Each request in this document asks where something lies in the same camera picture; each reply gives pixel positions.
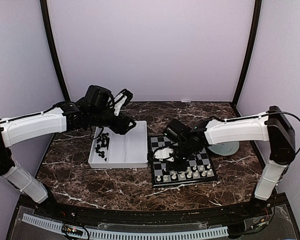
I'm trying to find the black front rail base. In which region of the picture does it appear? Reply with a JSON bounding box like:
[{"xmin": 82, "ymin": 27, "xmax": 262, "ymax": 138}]
[{"xmin": 17, "ymin": 193, "xmax": 291, "ymax": 226}]

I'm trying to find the pile of black chess pieces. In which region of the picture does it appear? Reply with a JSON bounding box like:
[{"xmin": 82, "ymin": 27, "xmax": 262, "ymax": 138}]
[{"xmin": 94, "ymin": 132, "xmax": 110, "ymax": 162}]

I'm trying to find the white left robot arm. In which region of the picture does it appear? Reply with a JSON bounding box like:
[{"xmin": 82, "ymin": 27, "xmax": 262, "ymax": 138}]
[{"xmin": 0, "ymin": 101, "xmax": 137, "ymax": 218}]

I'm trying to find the white chess king piece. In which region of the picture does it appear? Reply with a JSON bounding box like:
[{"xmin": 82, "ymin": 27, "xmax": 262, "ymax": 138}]
[{"xmin": 186, "ymin": 171, "xmax": 192, "ymax": 179}]

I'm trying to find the white chess rook piece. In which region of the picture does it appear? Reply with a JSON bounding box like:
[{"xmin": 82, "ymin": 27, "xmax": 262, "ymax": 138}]
[{"xmin": 163, "ymin": 175, "xmax": 169, "ymax": 181}]

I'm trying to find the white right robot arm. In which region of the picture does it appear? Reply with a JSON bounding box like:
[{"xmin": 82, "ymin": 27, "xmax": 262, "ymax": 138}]
[{"xmin": 163, "ymin": 105, "xmax": 300, "ymax": 217}]

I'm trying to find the black and grey chessboard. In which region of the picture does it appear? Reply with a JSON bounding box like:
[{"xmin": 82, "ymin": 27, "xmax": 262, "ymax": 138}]
[{"xmin": 148, "ymin": 136, "xmax": 218, "ymax": 188}]

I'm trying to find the white plastic parts tray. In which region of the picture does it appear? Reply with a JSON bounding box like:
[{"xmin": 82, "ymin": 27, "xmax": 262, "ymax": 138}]
[{"xmin": 88, "ymin": 120, "xmax": 148, "ymax": 169}]

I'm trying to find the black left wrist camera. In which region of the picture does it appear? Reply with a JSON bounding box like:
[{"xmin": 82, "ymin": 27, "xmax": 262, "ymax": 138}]
[{"xmin": 84, "ymin": 85, "xmax": 112, "ymax": 110}]

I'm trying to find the white chess pawn piece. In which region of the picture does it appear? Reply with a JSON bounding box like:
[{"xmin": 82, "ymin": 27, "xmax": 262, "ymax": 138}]
[{"xmin": 171, "ymin": 173, "xmax": 177, "ymax": 180}]

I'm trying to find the light blue flower plate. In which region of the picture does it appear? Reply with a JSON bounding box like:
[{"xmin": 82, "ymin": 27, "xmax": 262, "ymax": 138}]
[{"xmin": 208, "ymin": 141, "xmax": 240, "ymax": 157}]

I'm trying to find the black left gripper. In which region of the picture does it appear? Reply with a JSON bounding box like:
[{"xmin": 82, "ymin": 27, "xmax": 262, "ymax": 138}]
[{"xmin": 89, "ymin": 105, "xmax": 136, "ymax": 135}]

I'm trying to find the white slotted cable duct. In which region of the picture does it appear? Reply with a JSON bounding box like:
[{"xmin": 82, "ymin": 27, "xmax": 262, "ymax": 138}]
[{"xmin": 21, "ymin": 213, "xmax": 229, "ymax": 240}]

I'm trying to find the white chess knight piece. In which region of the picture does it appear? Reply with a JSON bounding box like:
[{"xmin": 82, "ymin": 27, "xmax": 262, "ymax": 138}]
[{"xmin": 201, "ymin": 171, "xmax": 207, "ymax": 177}]

